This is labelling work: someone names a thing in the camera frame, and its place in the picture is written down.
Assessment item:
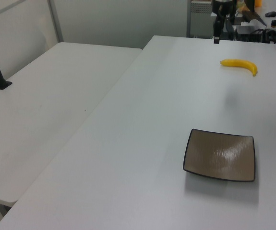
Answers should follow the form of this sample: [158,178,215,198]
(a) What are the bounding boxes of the yellow banana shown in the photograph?
[220,58,258,77]

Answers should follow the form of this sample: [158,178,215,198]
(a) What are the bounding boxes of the black electronics box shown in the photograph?
[235,24,259,41]

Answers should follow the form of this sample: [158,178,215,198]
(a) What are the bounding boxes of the perforated grey metal panel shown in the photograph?
[190,0,212,15]

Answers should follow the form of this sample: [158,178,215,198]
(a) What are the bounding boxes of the bundle of black cables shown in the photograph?
[257,28,276,43]

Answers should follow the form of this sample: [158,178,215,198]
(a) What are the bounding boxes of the grey metal frame post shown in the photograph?
[48,0,64,44]
[186,0,193,38]

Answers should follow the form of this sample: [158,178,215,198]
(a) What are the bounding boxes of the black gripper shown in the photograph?
[211,0,236,45]

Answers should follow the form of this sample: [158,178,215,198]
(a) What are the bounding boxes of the brown square ceramic plate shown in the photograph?
[182,128,256,183]

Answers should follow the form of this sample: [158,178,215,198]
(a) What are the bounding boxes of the brown cardboard piece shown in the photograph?
[241,9,268,26]

